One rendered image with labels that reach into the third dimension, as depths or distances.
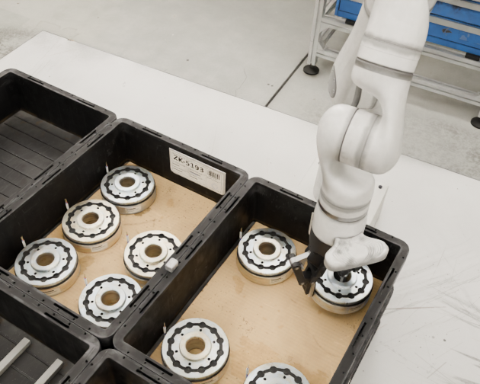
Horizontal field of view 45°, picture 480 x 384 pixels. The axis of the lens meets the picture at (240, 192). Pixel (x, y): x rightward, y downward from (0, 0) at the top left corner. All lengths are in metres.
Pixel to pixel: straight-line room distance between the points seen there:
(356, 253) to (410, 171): 0.67
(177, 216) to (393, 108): 0.54
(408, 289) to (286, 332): 0.35
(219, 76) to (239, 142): 1.46
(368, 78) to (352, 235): 0.23
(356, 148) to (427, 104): 2.22
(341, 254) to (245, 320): 0.24
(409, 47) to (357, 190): 0.19
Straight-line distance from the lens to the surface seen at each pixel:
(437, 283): 1.26
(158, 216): 1.11
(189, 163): 1.11
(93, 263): 1.06
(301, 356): 0.95
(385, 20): 0.70
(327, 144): 0.72
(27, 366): 0.98
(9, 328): 1.02
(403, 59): 0.70
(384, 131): 0.70
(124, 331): 0.86
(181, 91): 1.62
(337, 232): 0.82
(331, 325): 0.99
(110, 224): 1.07
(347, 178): 0.77
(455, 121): 2.87
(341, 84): 0.99
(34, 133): 1.34
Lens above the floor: 1.66
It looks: 46 degrees down
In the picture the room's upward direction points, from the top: 3 degrees clockwise
